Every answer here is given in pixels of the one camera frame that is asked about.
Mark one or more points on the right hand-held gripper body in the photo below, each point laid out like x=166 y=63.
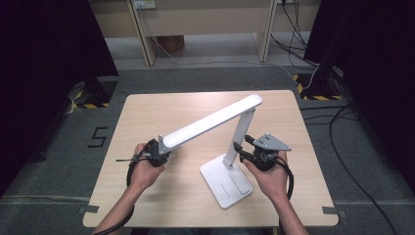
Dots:
x=269 y=143

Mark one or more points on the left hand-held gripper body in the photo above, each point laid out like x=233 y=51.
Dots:
x=156 y=156

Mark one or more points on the white desk lamp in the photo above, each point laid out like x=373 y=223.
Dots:
x=212 y=122

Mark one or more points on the person's left hand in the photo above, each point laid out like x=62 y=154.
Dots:
x=142 y=176

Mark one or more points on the person's right hand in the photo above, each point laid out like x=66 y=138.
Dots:
x=274 y=184

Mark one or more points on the black stand base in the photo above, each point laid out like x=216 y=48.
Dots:
x=318 y=86
x=98 y=93

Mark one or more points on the grey tape piece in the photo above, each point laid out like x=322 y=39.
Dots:
x=332 y=211
x=88 y=209

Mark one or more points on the brown cardboard box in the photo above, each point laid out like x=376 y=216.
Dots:
x=171 y=44

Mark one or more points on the black curtain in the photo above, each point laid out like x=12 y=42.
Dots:
x=378 y=65
x=42 y=81

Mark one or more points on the white wall socket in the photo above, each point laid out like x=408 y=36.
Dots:
x=144 y=4

